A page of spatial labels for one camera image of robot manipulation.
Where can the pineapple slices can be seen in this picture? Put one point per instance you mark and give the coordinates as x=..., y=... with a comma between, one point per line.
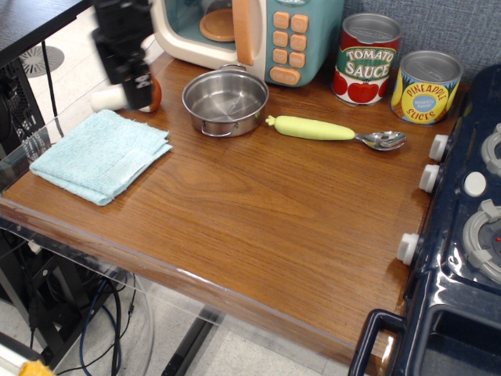
x=426, y=86

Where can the toy microwave teal cream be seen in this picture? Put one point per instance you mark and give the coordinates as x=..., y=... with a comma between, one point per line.
x=282, y=42

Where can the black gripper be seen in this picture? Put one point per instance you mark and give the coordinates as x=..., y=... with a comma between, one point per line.
x=122, y=28

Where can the tomato sauce can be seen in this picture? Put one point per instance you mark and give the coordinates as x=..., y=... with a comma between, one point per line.
x=367, y=50

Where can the orange plate inside microwave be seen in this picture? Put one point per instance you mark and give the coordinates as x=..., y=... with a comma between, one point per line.
x=218, y=25

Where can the black metal frame stand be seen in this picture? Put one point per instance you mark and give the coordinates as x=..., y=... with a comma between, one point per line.
x=55, y=296

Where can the spoon with green handle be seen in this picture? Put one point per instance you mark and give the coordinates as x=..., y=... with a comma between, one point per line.
x=324, y=131

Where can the stainless steel pot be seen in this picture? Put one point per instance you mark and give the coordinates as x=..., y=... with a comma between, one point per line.
x=227, y=102

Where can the light blue folded towel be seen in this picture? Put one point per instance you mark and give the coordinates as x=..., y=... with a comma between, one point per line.
x=101, y=157

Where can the toy mushroom brown cap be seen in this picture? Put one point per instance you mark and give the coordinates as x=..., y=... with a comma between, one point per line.
x=115, y=99

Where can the dark blue toy stove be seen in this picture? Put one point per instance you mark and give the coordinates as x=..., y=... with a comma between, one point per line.
x=451, y=321

